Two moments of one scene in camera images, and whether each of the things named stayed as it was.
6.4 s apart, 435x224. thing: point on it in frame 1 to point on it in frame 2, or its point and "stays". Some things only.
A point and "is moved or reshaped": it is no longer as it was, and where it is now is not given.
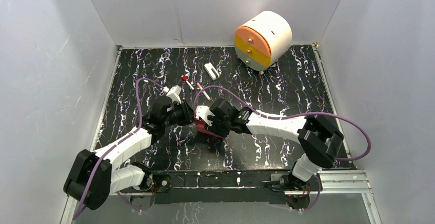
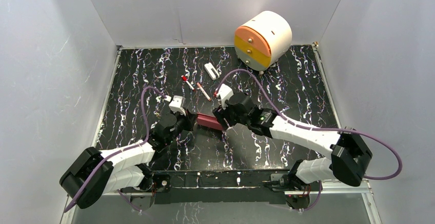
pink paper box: x=200 y=127 is moved or reshaped
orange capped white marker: x=205 y=94 stays
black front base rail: x=226 y=185 stays
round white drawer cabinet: x=264 y=40 stays
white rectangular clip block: x=211 y=71 stays
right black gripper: x=213 y=129 to x=220 y=114
